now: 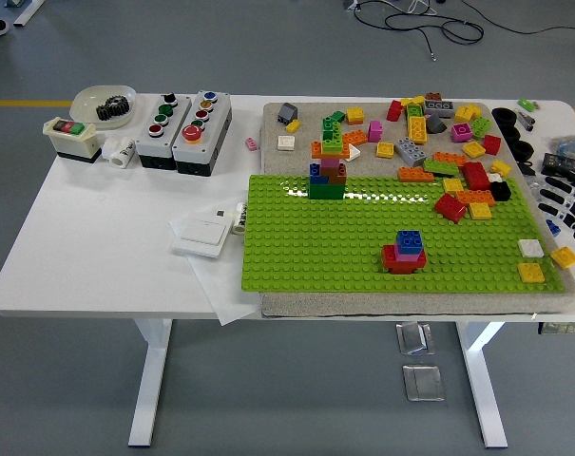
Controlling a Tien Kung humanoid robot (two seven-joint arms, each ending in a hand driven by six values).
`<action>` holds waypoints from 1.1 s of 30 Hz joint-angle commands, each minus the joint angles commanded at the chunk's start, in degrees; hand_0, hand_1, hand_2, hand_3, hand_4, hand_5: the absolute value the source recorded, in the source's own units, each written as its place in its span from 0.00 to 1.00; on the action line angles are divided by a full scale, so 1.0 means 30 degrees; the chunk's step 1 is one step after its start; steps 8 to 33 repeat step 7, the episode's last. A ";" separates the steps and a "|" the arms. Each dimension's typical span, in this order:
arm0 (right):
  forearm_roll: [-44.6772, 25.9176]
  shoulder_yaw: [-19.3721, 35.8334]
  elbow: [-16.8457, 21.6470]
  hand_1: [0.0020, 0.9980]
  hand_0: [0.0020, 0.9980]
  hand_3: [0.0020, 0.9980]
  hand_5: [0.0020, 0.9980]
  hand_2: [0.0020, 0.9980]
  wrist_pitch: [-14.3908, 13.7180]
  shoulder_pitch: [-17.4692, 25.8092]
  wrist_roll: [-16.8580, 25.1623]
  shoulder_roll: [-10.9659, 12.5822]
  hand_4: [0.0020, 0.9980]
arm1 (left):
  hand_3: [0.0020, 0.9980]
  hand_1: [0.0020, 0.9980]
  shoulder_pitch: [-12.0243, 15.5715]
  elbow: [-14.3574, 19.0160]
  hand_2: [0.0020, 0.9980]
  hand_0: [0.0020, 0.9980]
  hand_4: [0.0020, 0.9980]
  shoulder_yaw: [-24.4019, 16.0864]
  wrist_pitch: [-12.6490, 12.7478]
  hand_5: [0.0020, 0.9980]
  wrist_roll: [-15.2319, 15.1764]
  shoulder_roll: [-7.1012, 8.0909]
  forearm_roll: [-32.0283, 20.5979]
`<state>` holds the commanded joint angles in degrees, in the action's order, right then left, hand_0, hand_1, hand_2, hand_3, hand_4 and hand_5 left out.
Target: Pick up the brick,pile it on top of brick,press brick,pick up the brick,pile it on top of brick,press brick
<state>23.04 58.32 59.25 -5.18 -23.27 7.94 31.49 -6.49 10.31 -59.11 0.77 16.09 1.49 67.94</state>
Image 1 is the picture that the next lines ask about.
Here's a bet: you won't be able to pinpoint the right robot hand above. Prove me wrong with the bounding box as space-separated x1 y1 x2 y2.
536 150 575 253

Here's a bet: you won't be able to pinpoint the blue two-by-two brick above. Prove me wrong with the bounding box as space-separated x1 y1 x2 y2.
394 230 425 256

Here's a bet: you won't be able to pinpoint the magenta two-by-two brick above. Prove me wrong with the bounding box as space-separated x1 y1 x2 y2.
393 246 424 263

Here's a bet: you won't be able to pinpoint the black brick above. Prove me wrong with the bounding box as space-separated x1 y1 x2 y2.
489 180 513 203

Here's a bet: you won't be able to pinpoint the red two-by-four brick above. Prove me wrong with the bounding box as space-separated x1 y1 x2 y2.
460 161 491 191
380 244 429 276

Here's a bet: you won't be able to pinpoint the long green brick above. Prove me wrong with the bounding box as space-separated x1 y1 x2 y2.
422 159 461 178

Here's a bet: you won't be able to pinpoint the grey brick with rings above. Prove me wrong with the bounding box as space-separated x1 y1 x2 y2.
423 100 456 119

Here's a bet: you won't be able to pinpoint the grey two-by-four brick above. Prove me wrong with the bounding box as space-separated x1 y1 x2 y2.
393 136 429 167

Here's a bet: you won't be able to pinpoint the long yellow brick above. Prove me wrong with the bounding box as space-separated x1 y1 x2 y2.
407 115 430 145

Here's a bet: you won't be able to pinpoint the multicoloured brick tower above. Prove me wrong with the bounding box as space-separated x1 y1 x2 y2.
308 117 353 200

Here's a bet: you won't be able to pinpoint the black electronic module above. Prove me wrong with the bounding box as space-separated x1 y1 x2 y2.
541 151 575 180

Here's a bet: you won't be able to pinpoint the metal hand tool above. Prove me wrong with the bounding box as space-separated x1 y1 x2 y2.
513 108 536 133

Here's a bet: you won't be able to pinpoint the desk control panel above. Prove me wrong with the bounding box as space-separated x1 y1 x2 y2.
537 321 575 336

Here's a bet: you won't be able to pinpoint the white table leg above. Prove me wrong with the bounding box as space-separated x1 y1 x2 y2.
127 317 174 448
455 321 509 450

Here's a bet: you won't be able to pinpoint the metal floor socket cover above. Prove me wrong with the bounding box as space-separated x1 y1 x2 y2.
402 363 446 403
394 321 435 356

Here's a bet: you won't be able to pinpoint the green studded baseplate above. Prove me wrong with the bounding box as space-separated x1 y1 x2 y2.
240 173 566 294

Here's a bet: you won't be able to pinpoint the grey-brown mat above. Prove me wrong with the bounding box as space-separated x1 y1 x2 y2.
259 101 575 318

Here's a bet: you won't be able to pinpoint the small white printed fitting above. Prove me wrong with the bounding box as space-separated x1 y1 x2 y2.
230 201 249 235

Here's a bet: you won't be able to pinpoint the translucent white sheet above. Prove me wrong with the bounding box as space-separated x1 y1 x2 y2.
168 203 263 327

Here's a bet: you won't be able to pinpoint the control box with emergency stop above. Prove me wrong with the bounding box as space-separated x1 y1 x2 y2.
172 89 234 177

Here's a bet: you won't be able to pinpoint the three-button control box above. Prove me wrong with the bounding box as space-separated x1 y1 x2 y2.
135 91 193 171

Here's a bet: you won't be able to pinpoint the white pipe tee fitting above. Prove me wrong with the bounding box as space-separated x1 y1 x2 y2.
101 136 137 169

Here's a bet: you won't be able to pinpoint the black metal gears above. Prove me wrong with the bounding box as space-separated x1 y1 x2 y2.
95 94 132 123

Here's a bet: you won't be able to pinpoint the white table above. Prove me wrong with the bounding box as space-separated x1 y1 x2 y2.
0 93 575 450

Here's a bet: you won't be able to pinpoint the white bowl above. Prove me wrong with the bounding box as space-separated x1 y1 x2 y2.
70 84 139 130

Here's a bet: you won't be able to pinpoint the white furniture foot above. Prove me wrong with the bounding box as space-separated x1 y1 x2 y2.
11 0 46 29

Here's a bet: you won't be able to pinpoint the bagged blue cable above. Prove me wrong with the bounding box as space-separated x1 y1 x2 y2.
546 135 575 158

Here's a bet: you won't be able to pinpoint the black floor cable with plug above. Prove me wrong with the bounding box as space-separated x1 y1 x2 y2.
352 0 486 62

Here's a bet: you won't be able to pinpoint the white wall switch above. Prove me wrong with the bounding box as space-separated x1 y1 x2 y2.
172 216 231 259

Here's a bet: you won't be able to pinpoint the beige red-green switch box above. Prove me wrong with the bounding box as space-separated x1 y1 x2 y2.
43 117 103 164

